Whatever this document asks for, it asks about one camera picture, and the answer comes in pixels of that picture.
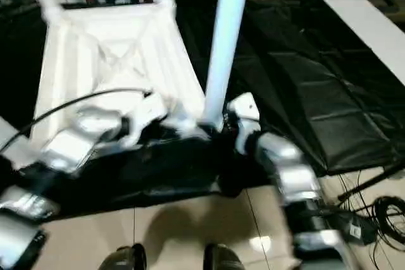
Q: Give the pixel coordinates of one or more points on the white plastic table top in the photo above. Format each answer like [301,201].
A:
[114,55]

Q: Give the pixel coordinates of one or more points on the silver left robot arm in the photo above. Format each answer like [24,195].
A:
[69,147]

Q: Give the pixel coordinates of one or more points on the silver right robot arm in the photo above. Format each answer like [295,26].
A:
[291,169]

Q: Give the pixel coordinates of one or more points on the black plastic mat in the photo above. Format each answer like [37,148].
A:
[304,80]

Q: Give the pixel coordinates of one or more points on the person's black shoes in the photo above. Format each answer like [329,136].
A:
[123,258]
[223,258]

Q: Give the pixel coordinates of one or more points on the black metal table leg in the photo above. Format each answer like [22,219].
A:
[373,183]

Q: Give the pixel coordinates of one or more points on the white flat board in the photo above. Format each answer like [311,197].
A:
[373,30]

